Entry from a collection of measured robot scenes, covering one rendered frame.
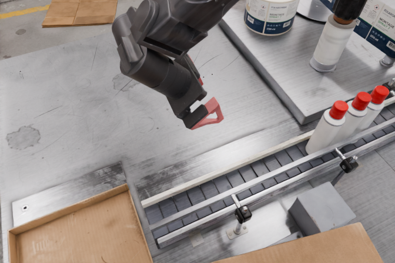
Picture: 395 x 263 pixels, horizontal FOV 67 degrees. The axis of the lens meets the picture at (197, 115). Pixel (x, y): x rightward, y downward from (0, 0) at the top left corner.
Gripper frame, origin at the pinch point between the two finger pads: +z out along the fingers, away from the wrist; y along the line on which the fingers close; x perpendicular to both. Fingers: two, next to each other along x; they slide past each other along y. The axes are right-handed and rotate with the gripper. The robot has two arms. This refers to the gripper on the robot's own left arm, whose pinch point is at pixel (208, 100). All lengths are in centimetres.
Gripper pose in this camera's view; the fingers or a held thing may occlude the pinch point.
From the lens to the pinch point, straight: 58.0
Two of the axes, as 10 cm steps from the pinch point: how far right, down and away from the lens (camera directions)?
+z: 5.9, 2.9, 7.5
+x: -7.1, 6.3, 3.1
